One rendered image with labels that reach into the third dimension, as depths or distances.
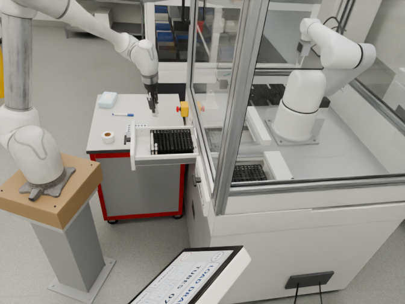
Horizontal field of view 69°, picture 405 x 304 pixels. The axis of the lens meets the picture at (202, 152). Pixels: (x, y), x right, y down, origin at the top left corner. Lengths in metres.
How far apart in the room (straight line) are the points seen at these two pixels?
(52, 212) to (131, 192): 0.77
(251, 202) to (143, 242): 1.22
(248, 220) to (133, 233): 1.20
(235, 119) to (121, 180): 1.21
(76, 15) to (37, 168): 0.61
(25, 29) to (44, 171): 0.55
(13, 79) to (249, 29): 0.98
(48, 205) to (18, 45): 0.64
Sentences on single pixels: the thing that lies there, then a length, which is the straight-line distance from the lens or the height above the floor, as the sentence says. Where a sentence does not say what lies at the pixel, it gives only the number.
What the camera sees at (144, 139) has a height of 0.84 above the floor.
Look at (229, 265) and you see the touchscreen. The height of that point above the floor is 1.20.
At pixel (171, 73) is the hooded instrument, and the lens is 2.29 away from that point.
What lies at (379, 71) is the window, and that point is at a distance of 1.03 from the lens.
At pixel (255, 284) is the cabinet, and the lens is 1.83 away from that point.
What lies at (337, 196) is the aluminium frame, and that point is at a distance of 1.35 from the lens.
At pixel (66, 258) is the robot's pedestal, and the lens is 1.81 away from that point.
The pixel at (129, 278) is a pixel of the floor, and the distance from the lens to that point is 2.13.
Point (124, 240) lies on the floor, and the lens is 2.27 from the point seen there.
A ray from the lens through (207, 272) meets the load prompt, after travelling 0.83.
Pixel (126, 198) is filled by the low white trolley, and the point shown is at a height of 0.32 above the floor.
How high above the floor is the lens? 1.89
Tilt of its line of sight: 40 degrees down
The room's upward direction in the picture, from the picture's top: 6 degrees clockwise
